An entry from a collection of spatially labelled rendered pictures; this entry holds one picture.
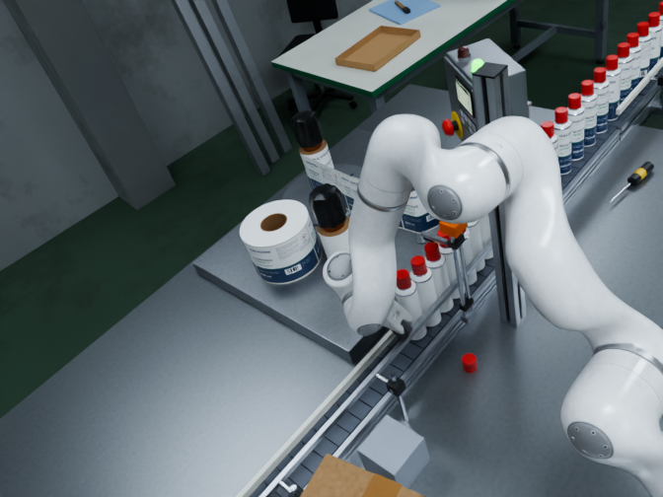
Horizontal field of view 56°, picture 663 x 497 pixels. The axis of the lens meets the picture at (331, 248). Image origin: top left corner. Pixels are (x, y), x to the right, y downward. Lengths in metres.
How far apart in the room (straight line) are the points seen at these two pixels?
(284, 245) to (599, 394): 0.98
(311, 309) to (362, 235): 0.60
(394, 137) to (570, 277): 0.32
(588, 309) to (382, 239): 0.37
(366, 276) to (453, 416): 0.46
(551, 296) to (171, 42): 3.66
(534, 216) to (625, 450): 0.34
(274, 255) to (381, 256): 0.62
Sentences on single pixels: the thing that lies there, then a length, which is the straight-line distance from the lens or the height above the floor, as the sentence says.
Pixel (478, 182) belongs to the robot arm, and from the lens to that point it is 0.83.
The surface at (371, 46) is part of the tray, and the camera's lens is 3.13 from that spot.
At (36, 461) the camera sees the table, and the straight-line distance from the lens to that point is 1.82.
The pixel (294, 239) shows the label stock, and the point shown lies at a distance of 1.68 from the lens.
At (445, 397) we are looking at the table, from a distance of 1.48.
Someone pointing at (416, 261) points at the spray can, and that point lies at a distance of 1.41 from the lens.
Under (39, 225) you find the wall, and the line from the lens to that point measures 4.30.
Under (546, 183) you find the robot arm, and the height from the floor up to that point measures 1.47.
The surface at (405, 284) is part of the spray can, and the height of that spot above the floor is 1.07.
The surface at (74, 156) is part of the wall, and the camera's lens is 4.22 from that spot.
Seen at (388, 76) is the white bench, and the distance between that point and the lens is 2.82.
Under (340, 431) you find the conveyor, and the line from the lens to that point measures 1.42.
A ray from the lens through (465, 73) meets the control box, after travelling 1.24.
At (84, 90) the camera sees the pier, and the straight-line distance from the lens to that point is 3.84.
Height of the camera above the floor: 2.04
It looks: 40 degrees down
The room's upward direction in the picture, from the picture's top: 19 degrees counter-clockwise
